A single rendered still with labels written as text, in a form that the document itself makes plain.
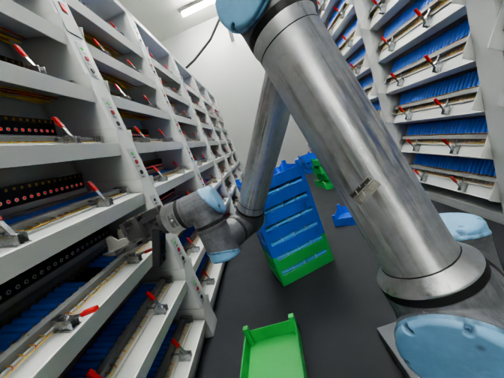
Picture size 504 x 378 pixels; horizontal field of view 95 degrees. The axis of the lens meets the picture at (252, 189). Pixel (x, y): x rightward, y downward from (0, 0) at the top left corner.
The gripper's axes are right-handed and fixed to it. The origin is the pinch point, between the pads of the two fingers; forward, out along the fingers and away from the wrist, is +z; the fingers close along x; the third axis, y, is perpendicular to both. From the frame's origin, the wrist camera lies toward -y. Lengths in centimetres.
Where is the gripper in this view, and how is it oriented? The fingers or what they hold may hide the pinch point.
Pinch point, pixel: (112, 253)
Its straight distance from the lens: 84.1
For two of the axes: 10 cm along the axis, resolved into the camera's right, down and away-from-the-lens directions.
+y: -4.2, -8.9, -1.7
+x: 0.0, 1.9, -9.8
